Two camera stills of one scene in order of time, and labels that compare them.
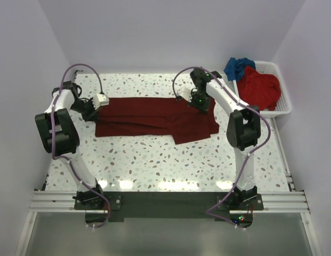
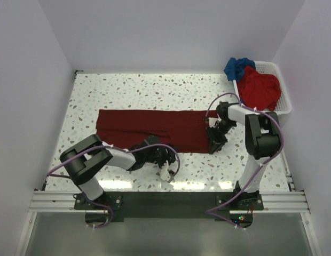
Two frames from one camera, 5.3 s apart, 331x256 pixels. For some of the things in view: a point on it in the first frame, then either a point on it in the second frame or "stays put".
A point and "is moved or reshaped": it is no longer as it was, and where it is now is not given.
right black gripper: (203, 108) -> (219, 142)
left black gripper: (93, 114) -> (169, 156)
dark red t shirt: (173, 117) is moved or reshaped
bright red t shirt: (260, 89) stays put
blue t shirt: (235, 69) stays put
